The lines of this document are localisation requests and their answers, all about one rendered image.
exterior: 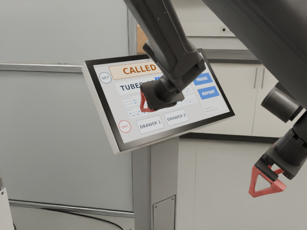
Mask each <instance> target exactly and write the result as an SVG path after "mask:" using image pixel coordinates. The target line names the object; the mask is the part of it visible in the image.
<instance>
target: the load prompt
mask: <svg viewBox="0 0 307 230"><path fill-rule="evenodd" d="M108 68H109V70H110V73H111V75H112V78H113V80H119V79H124V78H132V77H138V76H144V75H151V74H157V73H162V72H161V70H160V69H159V67H158V66H157V65H156V64H155V63H154V62H153V61H148V62H140V63H130V64H123V65H115V66H108Z"/></svg>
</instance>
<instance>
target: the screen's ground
mask: <svg viewBox="0 0 307 230"><path fill-rule="evenodd" d="M148 61H152V59H143V60H135V61H127V62H119V63H108V64H100V65H93V66H94V69H95V71H96V74H97V73H99V72H106V71H109V72H110V70H109V68H108V66H115V65H123V64H130V63H140V62H148ZM205 66H206V70H205V71H204V72H202V73H209V74H210V76H211V78H212V80H213V82H212V83H208V84H202V85H197V86H195V85H194V83H193V82H192V83H191V86H192V88H193V91H194V93H195V95H196V97H197V99H198V101H199V103H197V104H193V105H188V106H184V107H180V108H177V109H173V110H168V111H165V112H161V113H157V114H153V115H148V116H145V117H141V118H137V119H133V120H129V121H130V123H131V126H132V128H133V132H129V133H126V134H123V135H121V137H122V140H123V142H124V143H126V142H130V141H133V140H137V139H140V138H143V137H147V136H150V135H153V134H157V133H160V132H163V131H167V130H170V129H173V128H176V127H180V126H183V125H187V124H190V123H193V122H196V121H200V120H203V119H207V118H210V117H213V116H216V115H220V114H223V113H227V112H229V109H228V107H227V105H226V103H225V101H224V99H223V97H222V95H221V93H220V91H219V89H218V87H217V85H216V83H215V81H214V79H213V77H212V75H211V72H210V70H209V68H208V66H207V64H206V63H205ZM110 74H111V73H110ZM161 75H163V73H157V74H151V75H144V76H138V77H132V78H124V79H119V80H113V82H114V83H111V84H104V85H101V86H102V89H103V91H104V94H105V96H106V99H107V102H108V104H109V107H110V109H111V112H112V114H113V117H114V119H115V122H116V121H120V120H124V119H129V117H128V115H127V112H126V110H125V107H124V105H123V102H122V100H121V97H125V96H130V95H135V94H140V87H139V86H140V85H141V84H142V83H143V82H146V81H145V79H144V78H150V77H155V76H161ZM97 76H98V75H97ZM111 77H112V75H111ZM98 79H99V77H98ZM112 79H113V78H112ZM99 81H100V80H99ZM100 84H101V82H100ZM211 86H216V88H217V90H218V92H219V94H220V96H216V97H212V98H208V99H204V100H201V97H200V95H199V93H198V91H197V89H201V88H206V87H211ZM183 108H184V109H185V111H186V113H187V115H188V118H189V121H186V122H183V123H180V124H176V125H173V126H168V124H167V122H166V120H165V117H164V115H163V114H164V113H168V112H171V111H175V110H180V109H183ZM156 115H160V117H161V120H162V122H163V124H164V126H165V128H163V129H160V130H156V131H152V132H149V133H146V134H142V135H141V133H140V131H139V129H138V126H137V124H136V120H141V119H145V118H148V117H152V116H156ZM116 124H117V123H116ZM117 126H118V125H117ZM118 129H119V128H118ZM119 132H120V130H119ZM120 134H121V133H120Z"/></svg>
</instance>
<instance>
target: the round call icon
mask: <svg viewBox="0 0 307 230"><path fill-rule="evenodd" d="M116 123H117V125H118V128H119V130H120V133H121V135H123V134H126V133H129V132H133V128H132V126H131V123H130V121H129V119H124V120H120V121H116Z"/></svg>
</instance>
